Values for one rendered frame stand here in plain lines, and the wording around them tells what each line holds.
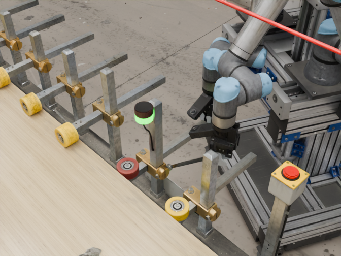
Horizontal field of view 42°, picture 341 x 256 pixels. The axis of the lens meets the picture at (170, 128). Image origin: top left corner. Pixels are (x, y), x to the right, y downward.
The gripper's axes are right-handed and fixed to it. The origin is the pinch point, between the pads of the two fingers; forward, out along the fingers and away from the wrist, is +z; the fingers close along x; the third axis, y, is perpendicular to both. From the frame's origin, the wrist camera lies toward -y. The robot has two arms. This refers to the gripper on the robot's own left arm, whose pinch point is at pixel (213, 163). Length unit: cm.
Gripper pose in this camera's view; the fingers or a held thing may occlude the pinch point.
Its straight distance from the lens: 156.3
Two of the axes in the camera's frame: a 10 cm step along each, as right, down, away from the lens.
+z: 0.0, 7.4, 6.7
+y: 9.0, 2.9, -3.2
